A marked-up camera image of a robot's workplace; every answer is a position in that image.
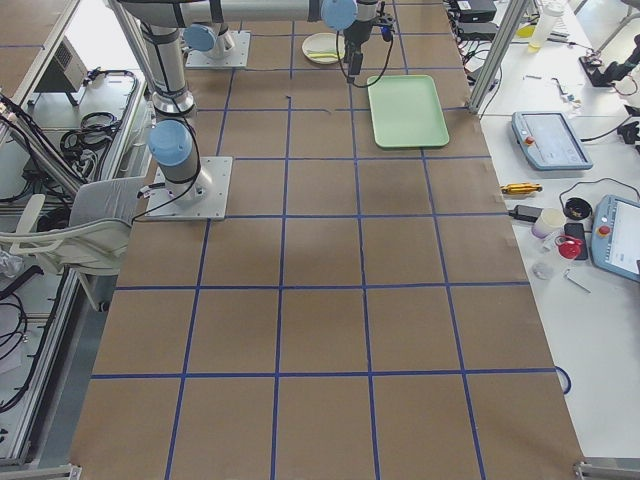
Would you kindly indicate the yellow black screwdriver tool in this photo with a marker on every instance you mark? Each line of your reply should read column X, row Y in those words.
column 524, row 188

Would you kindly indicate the grey white office chair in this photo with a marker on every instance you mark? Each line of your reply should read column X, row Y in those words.
column 96, row 239

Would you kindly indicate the black round bowl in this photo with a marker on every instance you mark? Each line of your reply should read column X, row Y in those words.
column 577, row 209

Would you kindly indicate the black power adapter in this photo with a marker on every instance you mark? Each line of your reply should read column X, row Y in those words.
column 525, row 213

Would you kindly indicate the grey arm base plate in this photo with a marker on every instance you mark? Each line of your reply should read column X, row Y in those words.
column 206, row 199

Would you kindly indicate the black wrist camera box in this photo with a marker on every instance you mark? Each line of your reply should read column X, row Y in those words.
column 355, row 63

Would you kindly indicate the green plastic tray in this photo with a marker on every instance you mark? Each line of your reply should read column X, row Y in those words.
column 406, row 113

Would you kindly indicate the white paper cup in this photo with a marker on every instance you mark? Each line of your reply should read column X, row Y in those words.
column 549, row 221

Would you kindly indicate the red round tape holder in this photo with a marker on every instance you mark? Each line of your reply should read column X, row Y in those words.
column 569, row 247

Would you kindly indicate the plastic bottle yellow liquid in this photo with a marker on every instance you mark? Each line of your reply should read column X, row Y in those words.
column 549, row 14

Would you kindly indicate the black smartphone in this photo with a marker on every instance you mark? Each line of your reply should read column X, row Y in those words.
column 577, row 230

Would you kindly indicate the cream round plate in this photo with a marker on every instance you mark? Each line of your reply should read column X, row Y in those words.
column 324, row 42

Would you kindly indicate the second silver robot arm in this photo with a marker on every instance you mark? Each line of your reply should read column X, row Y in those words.
column 212, row 40

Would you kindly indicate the blue teach pendant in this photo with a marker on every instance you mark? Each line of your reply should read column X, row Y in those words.
column 615, row 237
column 548, row 141

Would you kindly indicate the near blue teach pendant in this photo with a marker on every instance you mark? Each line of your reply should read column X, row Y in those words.
column 615, row 237

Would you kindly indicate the metal hex key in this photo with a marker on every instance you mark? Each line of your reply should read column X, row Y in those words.
column 571, row 277

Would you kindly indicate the far blue teach pendant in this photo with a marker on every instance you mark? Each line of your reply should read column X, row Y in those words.
column 548, row 141

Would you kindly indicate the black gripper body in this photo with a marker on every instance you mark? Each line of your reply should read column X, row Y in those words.
column 356, row 33

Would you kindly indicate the aluminium frame post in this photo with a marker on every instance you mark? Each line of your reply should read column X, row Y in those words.
column 507, row 29

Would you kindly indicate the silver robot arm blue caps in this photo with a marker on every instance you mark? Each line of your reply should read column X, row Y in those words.
column 162, row 24

